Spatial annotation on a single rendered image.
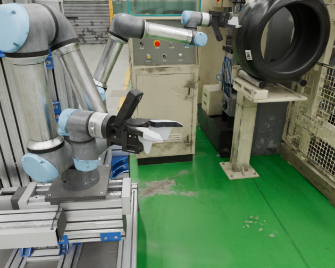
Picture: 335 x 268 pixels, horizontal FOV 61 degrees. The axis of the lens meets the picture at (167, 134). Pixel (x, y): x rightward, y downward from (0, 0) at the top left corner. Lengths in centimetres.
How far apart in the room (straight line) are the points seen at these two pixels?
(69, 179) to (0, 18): 58
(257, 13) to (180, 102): 99
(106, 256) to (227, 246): 76
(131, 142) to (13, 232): 61
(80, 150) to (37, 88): 22
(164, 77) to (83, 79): 143
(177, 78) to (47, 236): 161
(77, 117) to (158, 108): 160
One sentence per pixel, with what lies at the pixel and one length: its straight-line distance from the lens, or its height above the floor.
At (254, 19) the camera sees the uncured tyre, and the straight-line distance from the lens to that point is 179.
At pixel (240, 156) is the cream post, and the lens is 249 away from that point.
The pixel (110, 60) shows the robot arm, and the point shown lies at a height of 107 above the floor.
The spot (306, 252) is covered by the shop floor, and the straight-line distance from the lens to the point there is 203.
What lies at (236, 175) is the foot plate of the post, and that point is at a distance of 253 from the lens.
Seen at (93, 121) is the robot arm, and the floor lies 107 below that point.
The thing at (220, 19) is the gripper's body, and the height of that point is 128.
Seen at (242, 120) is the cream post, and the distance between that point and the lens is 234.
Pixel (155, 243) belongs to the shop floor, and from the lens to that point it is 190.
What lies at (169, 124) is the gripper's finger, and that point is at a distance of 80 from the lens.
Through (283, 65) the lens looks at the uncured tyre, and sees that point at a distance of 220.
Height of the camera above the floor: 137
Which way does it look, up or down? 25 degrees down
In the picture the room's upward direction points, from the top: straight up
